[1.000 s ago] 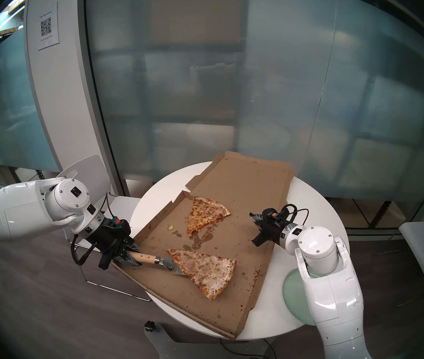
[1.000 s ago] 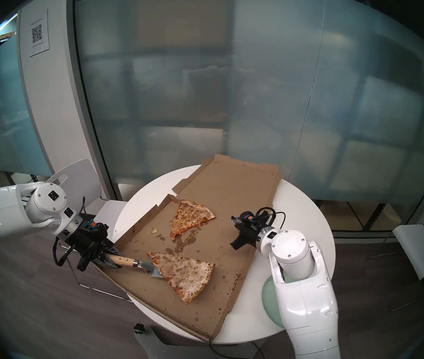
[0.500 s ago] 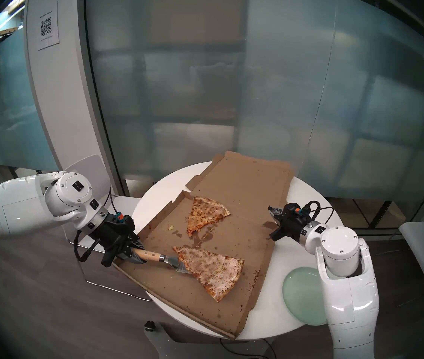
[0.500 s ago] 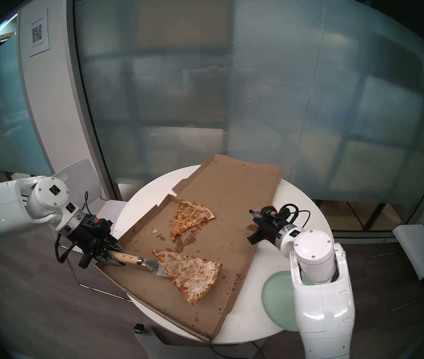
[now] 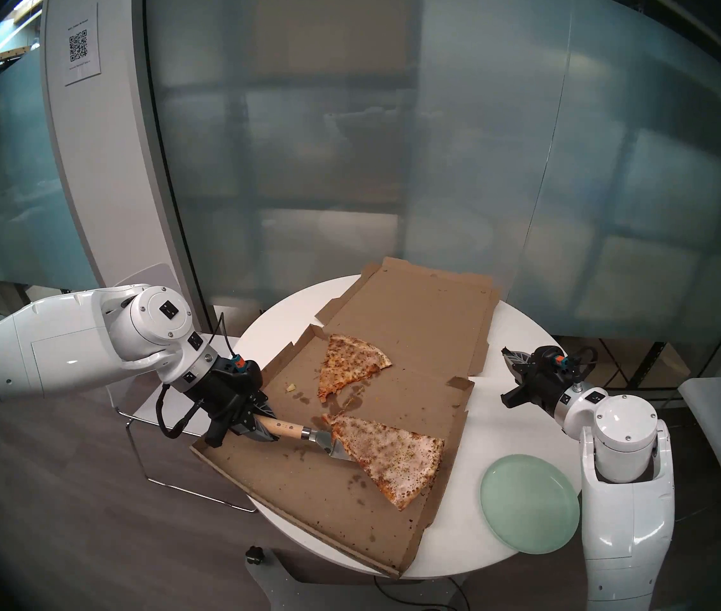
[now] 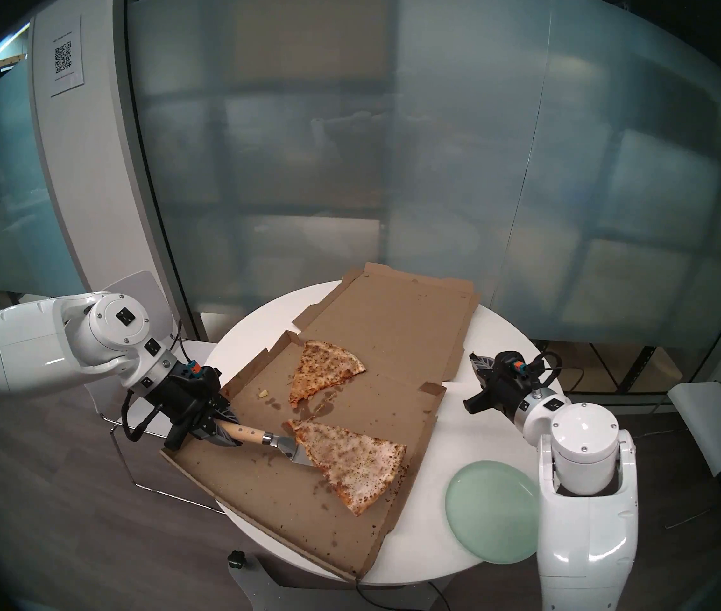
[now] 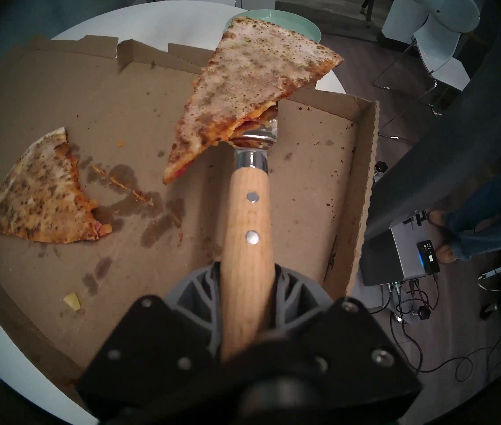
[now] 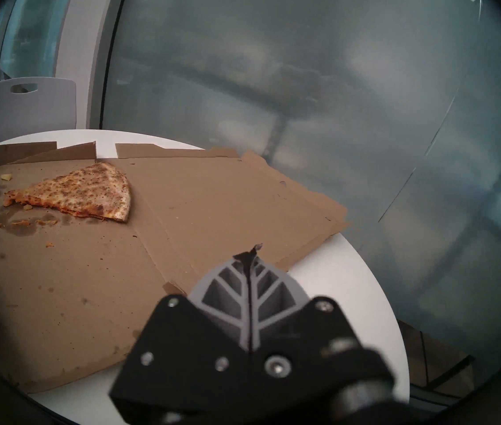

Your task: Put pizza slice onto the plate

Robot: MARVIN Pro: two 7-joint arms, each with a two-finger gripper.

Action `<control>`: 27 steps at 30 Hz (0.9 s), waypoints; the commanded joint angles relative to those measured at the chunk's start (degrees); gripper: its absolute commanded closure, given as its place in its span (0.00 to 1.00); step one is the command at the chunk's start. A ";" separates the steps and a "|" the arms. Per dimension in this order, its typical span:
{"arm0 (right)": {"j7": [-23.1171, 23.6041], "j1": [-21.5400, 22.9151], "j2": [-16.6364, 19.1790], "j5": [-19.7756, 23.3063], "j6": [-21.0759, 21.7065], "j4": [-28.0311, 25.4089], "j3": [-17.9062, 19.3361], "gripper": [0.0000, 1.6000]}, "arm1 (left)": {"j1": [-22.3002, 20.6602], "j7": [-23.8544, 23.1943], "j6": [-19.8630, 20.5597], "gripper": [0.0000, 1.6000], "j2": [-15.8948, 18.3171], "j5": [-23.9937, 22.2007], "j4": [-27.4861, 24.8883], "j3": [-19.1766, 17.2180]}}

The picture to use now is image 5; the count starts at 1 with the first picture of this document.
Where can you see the black knob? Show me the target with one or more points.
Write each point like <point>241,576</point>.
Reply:
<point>254,555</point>

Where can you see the cardboard pizza box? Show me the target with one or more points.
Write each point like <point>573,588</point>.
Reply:
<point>411,317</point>

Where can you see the pale cheese pizza slice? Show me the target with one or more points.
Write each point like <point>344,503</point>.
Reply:
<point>392,457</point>

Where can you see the grey robot base platform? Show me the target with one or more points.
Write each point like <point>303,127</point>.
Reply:
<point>296,590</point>

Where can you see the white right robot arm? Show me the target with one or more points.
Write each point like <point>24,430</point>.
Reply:
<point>628,489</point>

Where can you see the paper sign with QR code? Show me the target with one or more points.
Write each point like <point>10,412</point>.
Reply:
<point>79,46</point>

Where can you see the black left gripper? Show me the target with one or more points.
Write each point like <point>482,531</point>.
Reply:
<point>226,387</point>

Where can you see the black metal shelf upright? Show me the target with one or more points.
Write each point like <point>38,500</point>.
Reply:
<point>648,365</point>

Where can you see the pale green plate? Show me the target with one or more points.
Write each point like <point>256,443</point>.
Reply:
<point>529,505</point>

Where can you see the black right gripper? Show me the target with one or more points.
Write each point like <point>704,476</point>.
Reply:
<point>548,377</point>

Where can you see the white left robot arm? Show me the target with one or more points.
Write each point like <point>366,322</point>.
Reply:
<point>61,349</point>

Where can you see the browned pizza slice bitten tip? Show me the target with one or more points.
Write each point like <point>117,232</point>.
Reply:
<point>351,361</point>

